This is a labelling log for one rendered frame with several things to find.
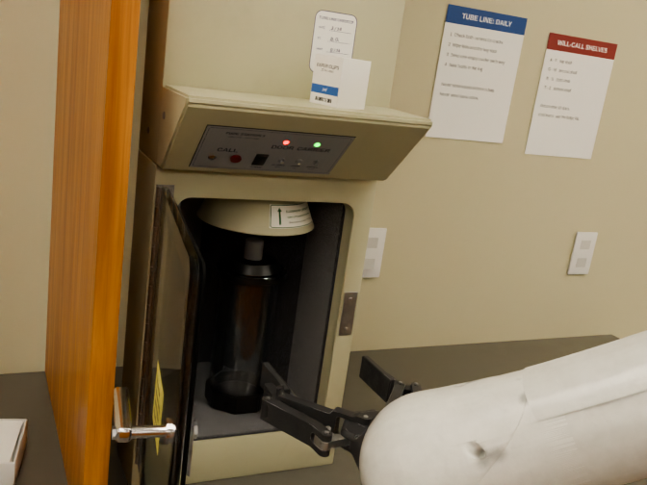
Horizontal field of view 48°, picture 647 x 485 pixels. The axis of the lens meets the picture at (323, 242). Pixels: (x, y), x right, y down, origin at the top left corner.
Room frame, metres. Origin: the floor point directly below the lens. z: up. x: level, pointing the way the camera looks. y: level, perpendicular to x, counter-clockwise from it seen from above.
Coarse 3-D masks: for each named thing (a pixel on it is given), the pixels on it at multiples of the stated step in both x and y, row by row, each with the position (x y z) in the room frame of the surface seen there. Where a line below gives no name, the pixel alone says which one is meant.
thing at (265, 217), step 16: (208, 208) 1.02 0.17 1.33; (224, 208) 1.00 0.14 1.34; (240, 208) 0.99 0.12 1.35; (256, 208) 0.99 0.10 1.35; (272, 208) 1.00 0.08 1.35; (288, 208) 1.01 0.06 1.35; (304, 208) 1.04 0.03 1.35; (224, 224) 0.99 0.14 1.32; (240, 224) 0.98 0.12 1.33; (256, 224) 0.98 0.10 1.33; (272, 224) 0.99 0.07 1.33; (288, 224) 1.00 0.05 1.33; (304, 224) 1.03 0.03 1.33
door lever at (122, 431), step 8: (120, 392) 0.68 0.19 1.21; (128, 392) 0.69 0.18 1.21; (120, 400) 0.67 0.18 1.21; (128, 400) 0.67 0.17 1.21; (120, 408) 0.65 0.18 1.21; (128, 408) 0.65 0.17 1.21; (120, 416) 0.64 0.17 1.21; (128, 416) 0.64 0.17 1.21; (120, 424) 0.62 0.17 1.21; (128, 424) 0.62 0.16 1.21; (168, 424) 0.63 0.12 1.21; (112, 432) 0.62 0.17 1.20; (120, 432) 0.61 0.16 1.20; (128, 432) 0.62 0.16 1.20; (136, 432) 0.62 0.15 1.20; (144, 432) 0.62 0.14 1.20; (152, 432) 0.63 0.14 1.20; (160, 432) 0.63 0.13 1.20; (168, 432) 0.62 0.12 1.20; (120, 440) 0.61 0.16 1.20; (128, 440) 0.62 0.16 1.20; (168, 440) 0.62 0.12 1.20
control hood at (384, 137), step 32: (192, 96) 0.80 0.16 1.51; (224, 96) 0.84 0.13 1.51; (256, 96) 0.90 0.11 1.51; (160, 128) 0.89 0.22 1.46; (192, 128) 0.83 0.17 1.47; (256, 128) 0.85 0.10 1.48; (288, 128) 0.87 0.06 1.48; (320, 128) 0.88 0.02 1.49; (352, 128) 0.90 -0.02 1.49; (384, 128) 0.91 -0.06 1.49; (416, 128) 0.93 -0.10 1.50; (160, 160) 0.88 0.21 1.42; (352, 160) 0.95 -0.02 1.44; (384, 160) 0.97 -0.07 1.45
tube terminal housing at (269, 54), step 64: (192, 0) 0.91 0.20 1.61; (256, 0) 0.94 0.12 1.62; (320, 0) 0.98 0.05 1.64; (384, 0) 1.02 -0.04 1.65; (192, 64) 0.91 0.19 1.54; (256, 64) 0.95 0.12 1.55; (384, 64) 1.03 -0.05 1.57; (192, 192) 0.92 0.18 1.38; (256, 192) 0.96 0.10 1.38; (320, 192) 1.00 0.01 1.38; (128, 320) 0.98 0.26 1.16; (128, 384) 0.95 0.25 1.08; (320, 384) 1.05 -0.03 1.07; (128, 448) 0.92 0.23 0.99; (256, 448) 0.98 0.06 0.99
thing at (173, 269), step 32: (160, 224) 0.85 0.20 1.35; (160, 256) 0.82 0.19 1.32; (192, 256) 0.61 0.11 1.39; (160, 288) 0.80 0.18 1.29; (192, 288) 0.59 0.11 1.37; (160, 320) 0.77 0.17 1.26; (192, 320) 0.60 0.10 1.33; (160, 352) 0.75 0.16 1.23; (160, 448) 0.68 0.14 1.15; (160, 480) 0.66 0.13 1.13
